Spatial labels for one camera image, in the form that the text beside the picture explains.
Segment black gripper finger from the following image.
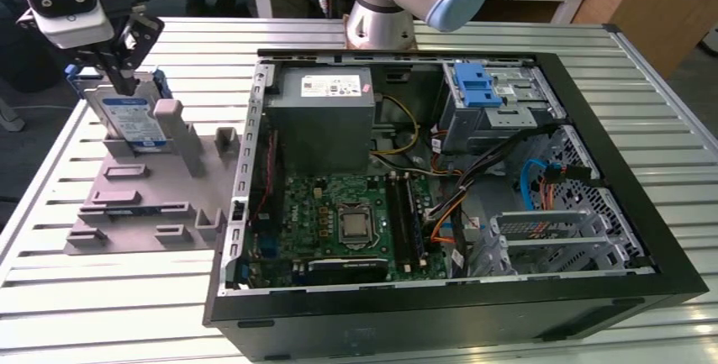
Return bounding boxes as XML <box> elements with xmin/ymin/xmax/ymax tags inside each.
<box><xmin>120</xmin><ymin>13</ymin><xmax>167</xmax><ymax>96</ymax></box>
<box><xmin>69</xmin><ymin>42</ymin><xmax>128</xmax><ymax>95</ymax></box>

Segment hard disk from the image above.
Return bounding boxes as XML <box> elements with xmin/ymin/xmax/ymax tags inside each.
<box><xmin>65</xmin><ymin>65</ymin><xmax>172</xmax><ymax>156</ymax></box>

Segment blue data wire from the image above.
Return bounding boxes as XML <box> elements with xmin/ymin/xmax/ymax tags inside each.
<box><xmin>518</xmin><ymin>158</ymin><xmax>562</xmax><ymax>224</ymax></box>

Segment orange black power wire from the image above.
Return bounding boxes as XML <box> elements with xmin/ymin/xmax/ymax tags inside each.
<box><xmin>538</xmin><ymin>162</ymin><xmax>604</xmax><ymax>212</ymax></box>

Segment silver disk bay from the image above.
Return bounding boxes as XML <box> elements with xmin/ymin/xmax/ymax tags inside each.
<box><xmin>484</xmin><ymin>208</ymin><xmax>640</xmax><ymax>277</ymax></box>

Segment white table leg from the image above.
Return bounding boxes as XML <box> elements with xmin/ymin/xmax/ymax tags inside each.
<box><xmin>0</xmin><ymin>94</ymin><xmax>26</xmax><ymax>132</ymax></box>

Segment RAM stick in rack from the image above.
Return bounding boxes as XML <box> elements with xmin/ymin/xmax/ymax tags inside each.
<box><xmin>100</xmin><ymin>207</ymin><xmax>163</xmax><ymax>216</ymax></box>

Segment grey parts rack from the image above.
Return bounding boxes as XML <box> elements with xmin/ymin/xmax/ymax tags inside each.
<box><xmin>61</xmin><ymin>100</ymin><xmax>243</xmax><ymax>256</ymax></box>

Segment grey power supply unit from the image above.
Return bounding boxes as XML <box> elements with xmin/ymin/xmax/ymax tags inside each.
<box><xmin>265</xmin><ymin>66</ymin><xmax>376</xmax><ymax>177</ymax></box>

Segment green motherboard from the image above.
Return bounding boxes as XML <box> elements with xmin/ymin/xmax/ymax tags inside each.
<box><xmin>245</xmin><ymin>172</ymin><xmax>449</xmax><ymax>288</ymax></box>

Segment CPU socket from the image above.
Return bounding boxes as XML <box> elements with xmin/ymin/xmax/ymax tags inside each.
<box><xmin>333</xmin><ymin>202</ymin><xmax>379</xmax><ymax>251</ymax></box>

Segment silver CPU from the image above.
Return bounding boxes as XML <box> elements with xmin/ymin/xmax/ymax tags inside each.
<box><xmin>340</xmin><ymin>212</ymin><xmax>372</xmax><ymax>242</ymax></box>

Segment blue drive latch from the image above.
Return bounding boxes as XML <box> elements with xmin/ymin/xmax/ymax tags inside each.
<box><xmin>453</xmin><ymin>63</ymin><xmax>503</xmax><ymax>108</ymax></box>

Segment black RAM slot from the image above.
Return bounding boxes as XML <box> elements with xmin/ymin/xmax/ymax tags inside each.
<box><xmin>385</xmin><ymin>172</ymin><xmax>415</xmax><ymax>272</ymax></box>
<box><xmin>401</xmin><ymin>172</ymin><xmax>432</xmax><ymax>269</ymax></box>

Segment black graphics card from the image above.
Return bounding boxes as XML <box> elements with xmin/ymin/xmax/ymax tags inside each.
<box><xmin>291</xmin><ymin>256</ymin><xmax>389</xmax><ymax>285</ymax></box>

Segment silver optical drive cage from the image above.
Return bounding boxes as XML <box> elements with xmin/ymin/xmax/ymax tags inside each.
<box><xmin>437</xmin><ymin>61</ymin><xmax>567</xmax><ymax>155</ymax></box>

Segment black PC case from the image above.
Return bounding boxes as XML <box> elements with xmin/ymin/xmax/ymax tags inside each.
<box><xmin>201</xmin><ymin>47</ymin><xmax>708</xmax><ymax>361</ymax></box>

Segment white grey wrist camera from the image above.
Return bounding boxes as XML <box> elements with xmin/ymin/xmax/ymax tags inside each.
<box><xmin>14</xmin><ymin>0</ymin><xmax>116</xmax><ymax>50</ymax></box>

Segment yellow wires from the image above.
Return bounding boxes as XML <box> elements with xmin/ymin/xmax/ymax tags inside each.
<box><xmin>369</xmin><ymin>94</ymin><xmax>421</xmax><ymax>157</ymax></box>

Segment orange wires at motherboard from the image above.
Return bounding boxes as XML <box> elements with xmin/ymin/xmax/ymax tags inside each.
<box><xmin>428</xmin><ymin>208</ymin><xmax>468</xmax><ymax>247</ymax></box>

